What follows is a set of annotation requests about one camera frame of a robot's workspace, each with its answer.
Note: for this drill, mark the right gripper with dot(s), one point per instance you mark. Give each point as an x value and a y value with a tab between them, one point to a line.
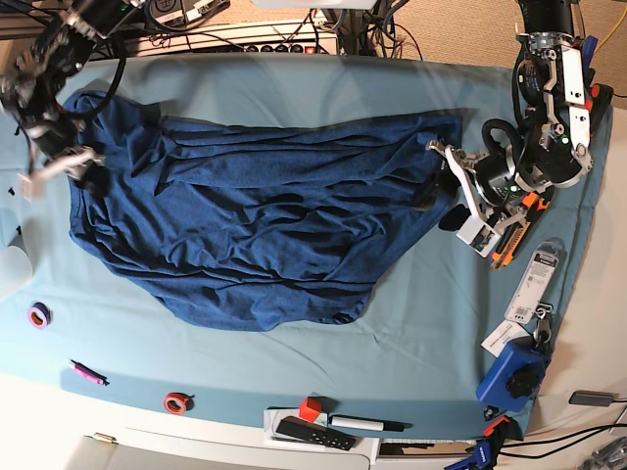
53	149

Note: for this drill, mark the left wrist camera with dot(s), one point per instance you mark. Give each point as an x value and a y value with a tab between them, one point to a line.
478	235

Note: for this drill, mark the purple tape roll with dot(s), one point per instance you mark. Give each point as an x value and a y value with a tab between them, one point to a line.
39	315

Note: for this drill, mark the white paper tag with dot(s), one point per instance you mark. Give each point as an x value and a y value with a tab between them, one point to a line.
506	332

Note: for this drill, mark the orange black utility knife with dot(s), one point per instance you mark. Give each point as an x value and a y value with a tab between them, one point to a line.
534	206

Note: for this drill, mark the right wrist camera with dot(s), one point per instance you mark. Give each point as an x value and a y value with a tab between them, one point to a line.
31	187

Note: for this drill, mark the blue black clamp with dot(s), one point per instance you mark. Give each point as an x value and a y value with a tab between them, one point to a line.
587	51

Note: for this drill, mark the pink marker pen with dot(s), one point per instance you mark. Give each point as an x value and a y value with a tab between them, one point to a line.
88	374

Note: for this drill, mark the red cube block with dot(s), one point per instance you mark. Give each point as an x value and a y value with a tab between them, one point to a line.
310	409

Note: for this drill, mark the white translucent cup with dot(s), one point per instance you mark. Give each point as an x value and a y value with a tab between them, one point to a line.
15	271

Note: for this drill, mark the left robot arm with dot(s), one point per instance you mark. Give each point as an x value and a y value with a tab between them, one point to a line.
546	146

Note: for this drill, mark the metal keys carabiner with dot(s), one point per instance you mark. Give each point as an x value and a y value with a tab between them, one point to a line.
543	330

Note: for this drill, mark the grey adapter box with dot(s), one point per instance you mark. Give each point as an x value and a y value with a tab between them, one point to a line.
590	398

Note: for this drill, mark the blue t-shirt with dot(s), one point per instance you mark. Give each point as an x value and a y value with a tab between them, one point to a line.
245	228

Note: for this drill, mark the light blue table cloth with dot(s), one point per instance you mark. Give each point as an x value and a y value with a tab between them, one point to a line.
415	355

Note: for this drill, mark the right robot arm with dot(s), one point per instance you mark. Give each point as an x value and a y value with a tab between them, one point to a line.
29	94

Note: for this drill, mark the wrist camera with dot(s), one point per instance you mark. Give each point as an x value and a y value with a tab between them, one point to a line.
31	187
478	235

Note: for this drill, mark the white black marker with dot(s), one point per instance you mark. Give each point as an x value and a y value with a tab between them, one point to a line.
367	424

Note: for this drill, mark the black remote control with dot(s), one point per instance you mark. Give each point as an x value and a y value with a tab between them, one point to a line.
311	433

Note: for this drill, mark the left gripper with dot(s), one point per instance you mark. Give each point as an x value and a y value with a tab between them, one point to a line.
487	183

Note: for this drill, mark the blue orange bottom clamp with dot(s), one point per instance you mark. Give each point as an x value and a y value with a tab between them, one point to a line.
486	451

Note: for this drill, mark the packaged tool blister card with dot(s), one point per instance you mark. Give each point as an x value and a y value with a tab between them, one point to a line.
534	282

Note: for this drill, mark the power strip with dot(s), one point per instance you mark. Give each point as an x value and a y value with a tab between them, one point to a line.
293	36

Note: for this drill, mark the red tape roll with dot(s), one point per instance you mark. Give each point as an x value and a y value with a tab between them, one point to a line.
178	403

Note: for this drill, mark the blue box with knob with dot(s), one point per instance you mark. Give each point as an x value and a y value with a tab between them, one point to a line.
515	376

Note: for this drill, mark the orange black clamp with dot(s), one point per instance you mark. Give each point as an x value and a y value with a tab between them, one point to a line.
601	99

